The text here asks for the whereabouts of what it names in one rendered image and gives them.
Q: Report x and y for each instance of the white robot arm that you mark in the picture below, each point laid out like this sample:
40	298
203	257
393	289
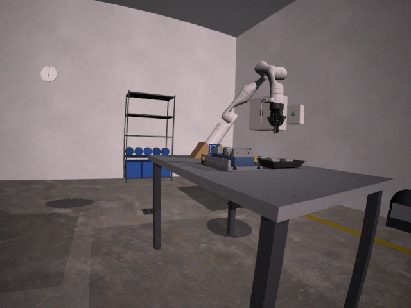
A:
276	96

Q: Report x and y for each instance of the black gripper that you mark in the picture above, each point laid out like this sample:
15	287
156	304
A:
277	118

